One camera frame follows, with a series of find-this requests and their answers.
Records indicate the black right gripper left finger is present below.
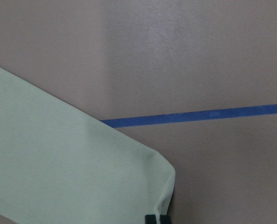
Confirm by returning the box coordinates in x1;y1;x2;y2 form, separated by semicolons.
145;215;156;224

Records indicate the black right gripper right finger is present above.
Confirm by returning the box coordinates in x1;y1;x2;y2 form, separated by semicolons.
160;215;171;224

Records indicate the olive green long-sleeve shirt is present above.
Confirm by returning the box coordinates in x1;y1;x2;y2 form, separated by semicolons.
0;67;175;224

